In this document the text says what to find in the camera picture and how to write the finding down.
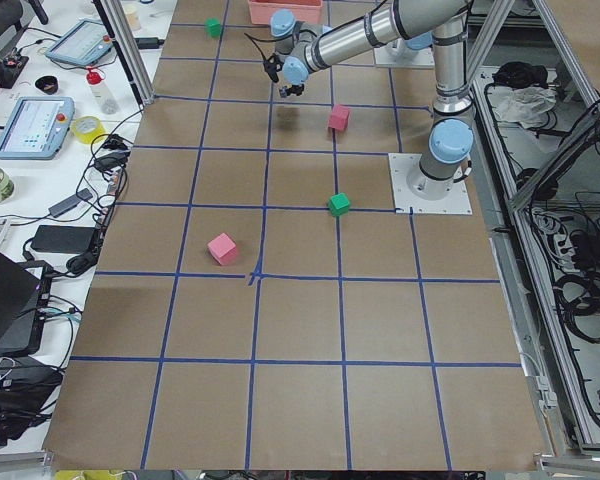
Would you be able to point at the yellow tape roll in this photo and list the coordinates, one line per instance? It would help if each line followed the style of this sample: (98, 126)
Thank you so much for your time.
(88, 129)

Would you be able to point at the black bowl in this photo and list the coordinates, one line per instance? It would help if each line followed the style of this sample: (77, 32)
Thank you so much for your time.
(47, 84)

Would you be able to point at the pink cube near gripper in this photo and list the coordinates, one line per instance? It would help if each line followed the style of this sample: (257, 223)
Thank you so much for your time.
(223, 249)

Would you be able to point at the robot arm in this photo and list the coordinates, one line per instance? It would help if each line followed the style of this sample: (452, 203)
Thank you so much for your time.
(404, 34)

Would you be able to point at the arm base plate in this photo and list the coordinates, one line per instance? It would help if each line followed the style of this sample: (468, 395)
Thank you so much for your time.
(415, 193)
(405, 54)

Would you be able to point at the red cap squeeze bottle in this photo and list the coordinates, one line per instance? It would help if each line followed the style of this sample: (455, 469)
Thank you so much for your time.
(101, 92)

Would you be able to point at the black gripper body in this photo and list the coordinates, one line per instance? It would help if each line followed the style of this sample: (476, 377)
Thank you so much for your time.
(293, 89)

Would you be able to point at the pink cube centre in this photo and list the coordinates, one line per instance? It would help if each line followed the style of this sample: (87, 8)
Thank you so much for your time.
(339, 118)

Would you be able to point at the teach pendant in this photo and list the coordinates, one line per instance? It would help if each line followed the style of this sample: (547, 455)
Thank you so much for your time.
(36, 128)
(83, 45)

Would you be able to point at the aluminium frame post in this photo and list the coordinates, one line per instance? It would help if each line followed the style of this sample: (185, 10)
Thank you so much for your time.
(114, 20)

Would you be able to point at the pink plastic bin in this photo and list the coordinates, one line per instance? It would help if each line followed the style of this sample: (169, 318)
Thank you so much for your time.
(309, 11)

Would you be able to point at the green cube near gripper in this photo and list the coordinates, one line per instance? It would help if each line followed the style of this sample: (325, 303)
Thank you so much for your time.
(213, 27)

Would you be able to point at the black power adapter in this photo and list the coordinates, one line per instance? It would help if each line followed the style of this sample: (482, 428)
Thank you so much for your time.
(148, 43)

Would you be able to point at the green cube front left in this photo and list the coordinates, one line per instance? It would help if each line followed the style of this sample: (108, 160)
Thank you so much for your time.
(339, 204)

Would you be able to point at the white rag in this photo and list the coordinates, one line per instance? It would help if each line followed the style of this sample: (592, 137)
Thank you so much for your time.
(528, 106)

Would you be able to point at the lower teach pendant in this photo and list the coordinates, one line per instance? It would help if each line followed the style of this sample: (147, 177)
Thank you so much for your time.
(36, 128)

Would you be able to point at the black laptop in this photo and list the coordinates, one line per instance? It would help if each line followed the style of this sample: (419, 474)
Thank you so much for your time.
(24, 293)

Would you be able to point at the upper teach pendant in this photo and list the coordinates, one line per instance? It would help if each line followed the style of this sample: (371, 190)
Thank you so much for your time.
(83, 45)

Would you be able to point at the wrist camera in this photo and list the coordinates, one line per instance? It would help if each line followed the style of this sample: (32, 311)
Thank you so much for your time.
(272, 66)

